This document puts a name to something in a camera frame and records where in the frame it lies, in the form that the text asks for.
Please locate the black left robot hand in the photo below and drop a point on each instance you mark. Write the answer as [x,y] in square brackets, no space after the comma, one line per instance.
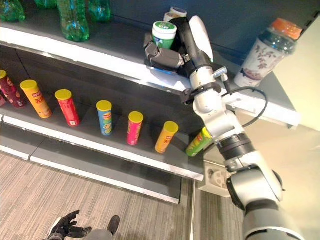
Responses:
[66,226]

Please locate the maroon chips can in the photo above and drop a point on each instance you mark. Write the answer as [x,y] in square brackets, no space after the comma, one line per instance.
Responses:
[2,100]
[11,91]

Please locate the red chips can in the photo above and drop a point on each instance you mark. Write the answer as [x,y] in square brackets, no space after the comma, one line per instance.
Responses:
[68,110]

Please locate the green white gum jar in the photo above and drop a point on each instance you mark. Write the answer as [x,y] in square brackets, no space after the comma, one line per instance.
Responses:
[163,33]

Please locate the dark robot foot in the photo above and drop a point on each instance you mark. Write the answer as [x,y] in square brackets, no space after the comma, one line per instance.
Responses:
[113,223]

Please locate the green plastic bottle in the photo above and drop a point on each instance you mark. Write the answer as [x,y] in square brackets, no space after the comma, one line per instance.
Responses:
[11,10]
[73,22]
[100,10]
[45,3]

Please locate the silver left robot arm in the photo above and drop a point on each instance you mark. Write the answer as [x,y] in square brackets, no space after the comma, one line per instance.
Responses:
[55,237]

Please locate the white jar with dark lid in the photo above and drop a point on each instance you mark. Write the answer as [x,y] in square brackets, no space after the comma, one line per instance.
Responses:
[175,12]

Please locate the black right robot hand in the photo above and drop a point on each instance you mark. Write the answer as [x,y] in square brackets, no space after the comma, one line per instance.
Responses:
[197,50]

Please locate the pink chips can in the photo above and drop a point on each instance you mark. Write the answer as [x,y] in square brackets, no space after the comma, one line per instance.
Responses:
[134,130]

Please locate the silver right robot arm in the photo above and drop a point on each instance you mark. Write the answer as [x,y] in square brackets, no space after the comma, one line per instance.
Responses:
[252,180]

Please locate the floral label bottle orange cap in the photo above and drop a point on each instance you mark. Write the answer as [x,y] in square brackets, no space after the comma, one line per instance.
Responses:
[262,60]

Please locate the white wall outlet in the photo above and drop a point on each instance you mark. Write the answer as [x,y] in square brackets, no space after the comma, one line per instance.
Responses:
[216,178]

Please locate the orange chips can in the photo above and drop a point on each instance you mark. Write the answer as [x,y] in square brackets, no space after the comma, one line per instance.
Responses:
[37,100]
[166,138]

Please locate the green chips can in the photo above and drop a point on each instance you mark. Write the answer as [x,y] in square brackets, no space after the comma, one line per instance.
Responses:
[198,145]

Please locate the blue chips can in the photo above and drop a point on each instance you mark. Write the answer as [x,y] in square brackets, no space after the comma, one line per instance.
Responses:
[105,120]

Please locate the grey shelf board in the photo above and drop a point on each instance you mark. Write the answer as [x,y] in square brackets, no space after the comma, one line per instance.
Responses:
[105,50]
[100,150]
[87,170]

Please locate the silver robot leg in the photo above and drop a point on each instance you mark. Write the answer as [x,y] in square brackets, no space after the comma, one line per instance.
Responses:
[98,235]

